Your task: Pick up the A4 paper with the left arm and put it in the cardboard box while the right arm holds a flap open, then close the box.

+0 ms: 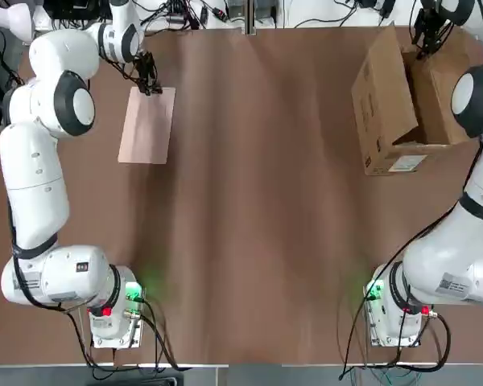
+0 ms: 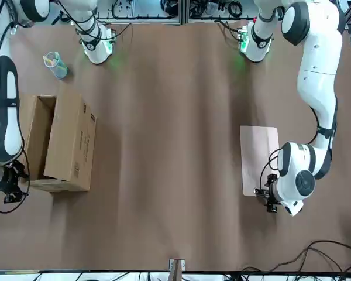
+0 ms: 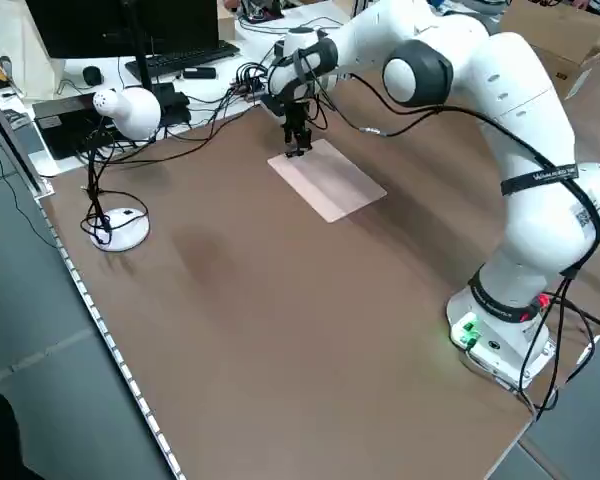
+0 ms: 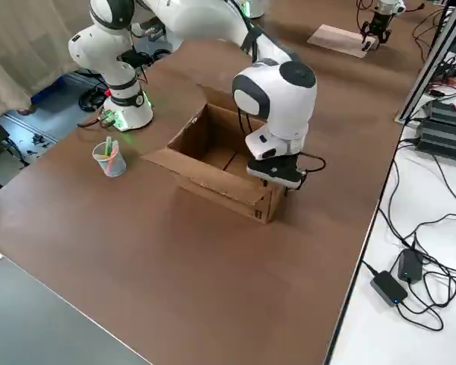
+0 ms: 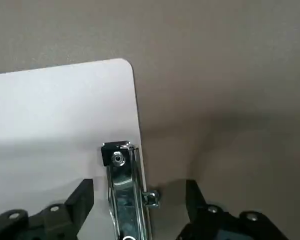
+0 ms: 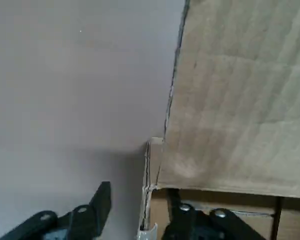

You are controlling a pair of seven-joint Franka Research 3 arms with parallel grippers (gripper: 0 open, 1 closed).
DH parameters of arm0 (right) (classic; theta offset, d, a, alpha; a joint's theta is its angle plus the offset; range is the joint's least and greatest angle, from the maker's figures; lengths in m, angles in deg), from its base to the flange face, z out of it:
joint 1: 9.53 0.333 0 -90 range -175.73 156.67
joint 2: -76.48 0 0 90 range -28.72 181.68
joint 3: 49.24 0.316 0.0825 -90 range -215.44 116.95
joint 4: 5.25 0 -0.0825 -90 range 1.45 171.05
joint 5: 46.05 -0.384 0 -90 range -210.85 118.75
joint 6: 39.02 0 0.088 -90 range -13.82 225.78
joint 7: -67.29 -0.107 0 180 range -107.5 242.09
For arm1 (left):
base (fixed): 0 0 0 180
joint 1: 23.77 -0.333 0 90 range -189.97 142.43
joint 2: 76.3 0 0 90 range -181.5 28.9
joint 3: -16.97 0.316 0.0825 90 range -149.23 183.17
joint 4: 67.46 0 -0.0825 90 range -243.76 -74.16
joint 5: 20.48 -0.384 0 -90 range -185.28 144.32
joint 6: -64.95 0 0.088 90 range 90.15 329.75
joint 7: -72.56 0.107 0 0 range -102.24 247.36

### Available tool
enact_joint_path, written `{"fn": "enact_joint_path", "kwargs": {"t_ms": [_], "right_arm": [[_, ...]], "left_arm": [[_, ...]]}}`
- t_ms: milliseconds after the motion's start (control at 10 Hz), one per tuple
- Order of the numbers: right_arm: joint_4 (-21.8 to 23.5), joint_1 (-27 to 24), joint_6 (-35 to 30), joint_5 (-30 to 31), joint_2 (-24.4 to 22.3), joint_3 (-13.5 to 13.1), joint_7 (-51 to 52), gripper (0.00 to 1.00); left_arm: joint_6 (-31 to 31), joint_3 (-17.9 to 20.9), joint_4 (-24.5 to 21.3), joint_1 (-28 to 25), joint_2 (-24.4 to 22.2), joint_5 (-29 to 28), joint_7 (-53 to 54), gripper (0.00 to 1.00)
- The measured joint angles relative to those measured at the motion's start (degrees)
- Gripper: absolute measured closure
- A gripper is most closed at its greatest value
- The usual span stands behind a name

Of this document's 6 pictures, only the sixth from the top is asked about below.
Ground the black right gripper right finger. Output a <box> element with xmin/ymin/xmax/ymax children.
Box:
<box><xmin>162</xmin><ymin>187</ymin><xmax>266</xmax><ymax>240</ymax></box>

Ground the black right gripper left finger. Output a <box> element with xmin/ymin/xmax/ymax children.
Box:
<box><xmin>0</xmin><ymin>181</ymin><xmax>113</xmax><ymax>240</ymax></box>

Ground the brown cardboard box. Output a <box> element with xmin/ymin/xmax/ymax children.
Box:
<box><xmin>137</xmin><ymin>0</ymin><xmax>300</xmax><ymax>240</ymax></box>

